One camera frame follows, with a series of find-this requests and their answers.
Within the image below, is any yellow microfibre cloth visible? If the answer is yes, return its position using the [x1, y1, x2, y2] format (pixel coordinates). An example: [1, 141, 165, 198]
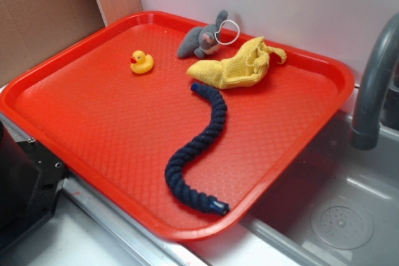
[187, 37, 287, 90]

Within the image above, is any dark blue twisted rope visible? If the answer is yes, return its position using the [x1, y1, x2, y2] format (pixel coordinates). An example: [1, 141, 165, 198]
[165, 82, 231, 217]

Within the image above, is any yellow rubber duck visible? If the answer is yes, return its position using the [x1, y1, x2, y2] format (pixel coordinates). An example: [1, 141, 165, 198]
[130, 50, 155, 74]

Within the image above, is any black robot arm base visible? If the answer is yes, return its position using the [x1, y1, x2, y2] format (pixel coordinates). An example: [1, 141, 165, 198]
[1, 125, 65, 251]

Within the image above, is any brown cardboard panel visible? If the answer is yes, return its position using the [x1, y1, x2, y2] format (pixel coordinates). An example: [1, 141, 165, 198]
[1, 0, 142, 85]

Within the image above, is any grey plastic toy sink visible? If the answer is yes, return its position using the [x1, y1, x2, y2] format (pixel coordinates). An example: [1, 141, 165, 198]
[187, 98, 398, 265]

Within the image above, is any grey plush elephant toy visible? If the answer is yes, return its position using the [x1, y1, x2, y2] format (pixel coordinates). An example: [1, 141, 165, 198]
[177, 10, 241, 59]

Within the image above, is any grey toy sink faucet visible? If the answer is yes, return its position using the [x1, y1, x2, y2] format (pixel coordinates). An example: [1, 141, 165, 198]
[350, 14, 398, 150]

